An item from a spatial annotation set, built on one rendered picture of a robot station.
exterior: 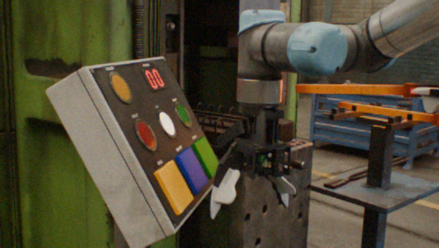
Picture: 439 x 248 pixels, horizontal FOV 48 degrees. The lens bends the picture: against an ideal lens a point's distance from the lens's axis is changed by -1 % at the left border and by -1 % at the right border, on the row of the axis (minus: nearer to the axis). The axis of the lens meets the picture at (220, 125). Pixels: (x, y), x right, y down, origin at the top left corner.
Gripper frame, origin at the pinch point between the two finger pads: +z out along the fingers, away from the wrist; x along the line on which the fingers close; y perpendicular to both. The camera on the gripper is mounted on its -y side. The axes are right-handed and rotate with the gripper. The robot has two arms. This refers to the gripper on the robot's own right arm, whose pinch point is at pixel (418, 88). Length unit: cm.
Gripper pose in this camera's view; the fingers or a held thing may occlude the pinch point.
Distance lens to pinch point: 127.4
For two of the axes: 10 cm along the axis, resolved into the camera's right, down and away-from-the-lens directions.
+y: 0.0, 9.9, 1.7
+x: 6.2, -1.3, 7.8
